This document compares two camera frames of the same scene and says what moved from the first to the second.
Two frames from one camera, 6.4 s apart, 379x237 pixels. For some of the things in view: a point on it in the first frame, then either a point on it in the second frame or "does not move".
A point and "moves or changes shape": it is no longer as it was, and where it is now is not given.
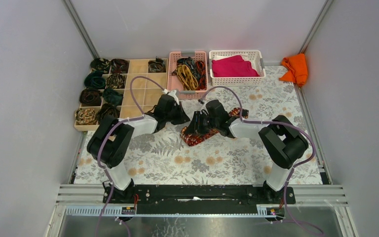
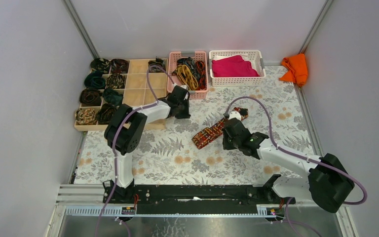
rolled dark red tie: x=119 y=66 does not move
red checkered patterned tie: x=190 y=139 moves or changes shape
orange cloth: x=297 y=70 does not move
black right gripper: x=197 y=127 → x=226 y=145
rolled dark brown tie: x=89 y=98 does not move
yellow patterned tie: x=188 y=80 does not move
